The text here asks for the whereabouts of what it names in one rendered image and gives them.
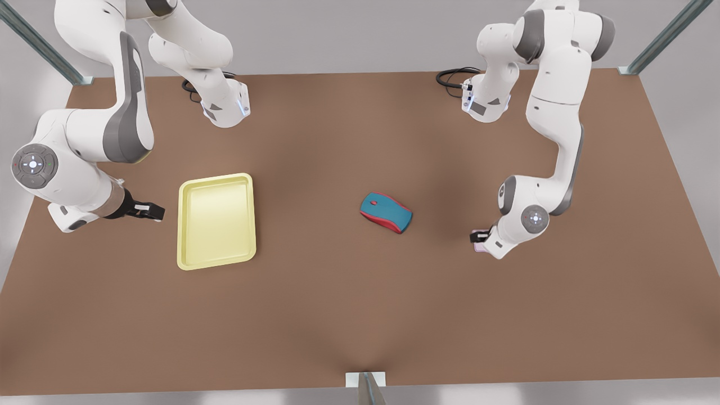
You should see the silver frame post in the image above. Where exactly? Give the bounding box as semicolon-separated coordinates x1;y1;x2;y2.
0;0;94;86
345;371;388;405
618;0;716;76

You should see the teal and red computer mouse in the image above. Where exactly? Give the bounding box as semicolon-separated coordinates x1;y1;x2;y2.
359;192;413;235

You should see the black cable loop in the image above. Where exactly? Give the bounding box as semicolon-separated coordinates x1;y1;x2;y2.
435;67;483;100
181;71;237;105

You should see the yellow rectangular tray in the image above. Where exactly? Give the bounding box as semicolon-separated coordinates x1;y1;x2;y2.
177;173;258;271

